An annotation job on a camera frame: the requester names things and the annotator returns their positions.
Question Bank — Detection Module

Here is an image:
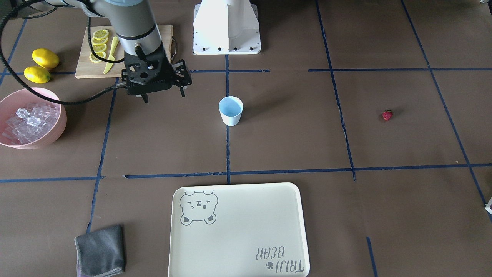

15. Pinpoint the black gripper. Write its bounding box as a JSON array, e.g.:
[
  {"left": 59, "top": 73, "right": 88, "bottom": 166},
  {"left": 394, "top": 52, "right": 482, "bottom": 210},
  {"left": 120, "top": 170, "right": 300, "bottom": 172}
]
[{"left": 121, "top": 50, "right": 192, "bottom": 104}]

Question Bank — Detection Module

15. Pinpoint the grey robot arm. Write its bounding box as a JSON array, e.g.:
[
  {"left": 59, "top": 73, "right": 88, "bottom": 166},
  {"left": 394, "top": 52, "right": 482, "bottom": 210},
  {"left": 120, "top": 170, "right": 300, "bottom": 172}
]
[{"left": 1, "top": 0, "right": 192, "bottom": 105}]

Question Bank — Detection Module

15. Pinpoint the light blue plastic cup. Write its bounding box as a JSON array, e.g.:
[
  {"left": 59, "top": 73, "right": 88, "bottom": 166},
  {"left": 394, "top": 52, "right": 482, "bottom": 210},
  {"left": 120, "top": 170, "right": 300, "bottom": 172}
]
[{"left": 218, "top": 96, "right": 244, "bottom": 127}]

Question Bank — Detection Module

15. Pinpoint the pink bowl of ice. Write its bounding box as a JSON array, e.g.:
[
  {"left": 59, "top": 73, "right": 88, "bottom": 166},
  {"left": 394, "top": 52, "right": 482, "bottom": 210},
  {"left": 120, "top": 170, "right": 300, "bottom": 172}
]
[{"left": 0, "top": 89, "right": 67, "bottom": 150}]

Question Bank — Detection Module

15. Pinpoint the yellow plastic knife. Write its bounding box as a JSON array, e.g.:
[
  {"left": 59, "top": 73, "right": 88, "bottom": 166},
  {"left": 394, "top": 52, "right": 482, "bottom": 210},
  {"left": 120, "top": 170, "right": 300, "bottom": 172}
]
[{"left": 103, "top": 36, "right": 118, "bottom": 74}]

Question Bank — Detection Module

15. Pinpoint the wooden cutting board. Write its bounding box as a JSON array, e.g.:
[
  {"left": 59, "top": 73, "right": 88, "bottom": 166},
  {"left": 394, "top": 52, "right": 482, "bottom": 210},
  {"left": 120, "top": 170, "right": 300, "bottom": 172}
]
[{"left": 75, "top": 25, "right": 173, "bottom": 79}]

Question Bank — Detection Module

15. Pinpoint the lemon slices row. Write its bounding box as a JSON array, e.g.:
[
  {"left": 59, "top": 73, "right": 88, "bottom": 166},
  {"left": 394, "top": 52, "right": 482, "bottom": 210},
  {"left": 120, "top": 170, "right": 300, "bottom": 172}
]
[{"left": 89, "top": 29, "right": 110, "bottom": 63}]

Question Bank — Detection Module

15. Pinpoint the whole lemon far side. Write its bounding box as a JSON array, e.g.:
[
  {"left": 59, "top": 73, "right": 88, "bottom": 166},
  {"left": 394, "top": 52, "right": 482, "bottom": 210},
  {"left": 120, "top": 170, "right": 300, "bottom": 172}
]
[{"left": 32, "top": 48, "right": 60, "bottom": 70}]

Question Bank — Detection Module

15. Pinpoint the whole lemon near bowl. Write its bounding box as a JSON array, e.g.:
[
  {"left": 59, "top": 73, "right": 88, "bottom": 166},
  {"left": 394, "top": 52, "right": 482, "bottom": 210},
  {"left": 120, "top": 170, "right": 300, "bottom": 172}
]
[{"left": 23, "top": 66, "right": 51, "bottom": 84}]

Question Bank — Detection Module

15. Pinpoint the grey folded cloth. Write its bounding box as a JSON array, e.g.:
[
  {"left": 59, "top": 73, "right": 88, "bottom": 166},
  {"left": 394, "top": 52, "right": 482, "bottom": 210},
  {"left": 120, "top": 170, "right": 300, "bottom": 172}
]
[{"left": 74, "top": 224, "right": 126, "bottom": 277}]

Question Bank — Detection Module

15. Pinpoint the cream bear tray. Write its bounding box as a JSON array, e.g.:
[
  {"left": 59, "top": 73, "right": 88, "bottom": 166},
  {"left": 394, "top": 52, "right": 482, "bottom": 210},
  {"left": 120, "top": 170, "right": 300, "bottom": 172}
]
[{"left": 168, "top": 182, "right": 310, "bottom": 277}]

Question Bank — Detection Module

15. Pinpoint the red strawberry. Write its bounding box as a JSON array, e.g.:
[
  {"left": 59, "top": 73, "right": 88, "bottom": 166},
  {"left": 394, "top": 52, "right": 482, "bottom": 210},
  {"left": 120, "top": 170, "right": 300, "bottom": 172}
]
[{"left": 381, "top": 109, "right": 394, "bottom": 121}]

